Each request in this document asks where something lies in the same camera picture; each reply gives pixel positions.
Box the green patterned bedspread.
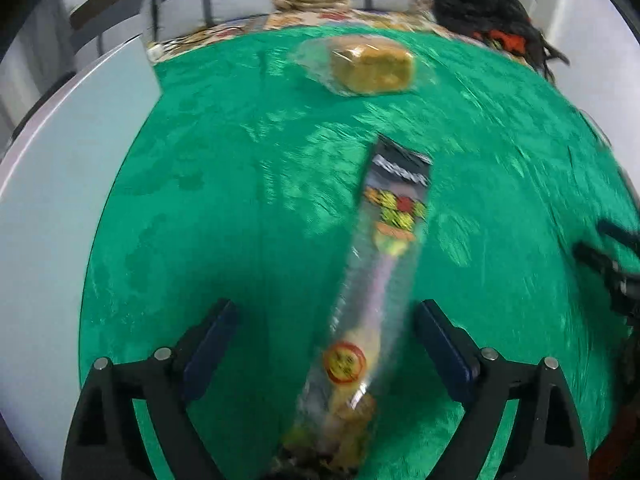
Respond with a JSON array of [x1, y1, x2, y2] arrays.
[[79, 26, 639, 479]]

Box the orange garment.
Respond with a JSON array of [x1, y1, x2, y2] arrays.
[[472, 0, 532, 56]]

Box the square cake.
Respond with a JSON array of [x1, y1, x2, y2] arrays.
[[291, 34, 435, 96]]

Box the floral bedsheet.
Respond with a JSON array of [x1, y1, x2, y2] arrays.
[[146, 6, 532, 66]]

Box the yellow black snack stick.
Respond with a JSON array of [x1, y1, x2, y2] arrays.
[[272, 136, 432, 479]]

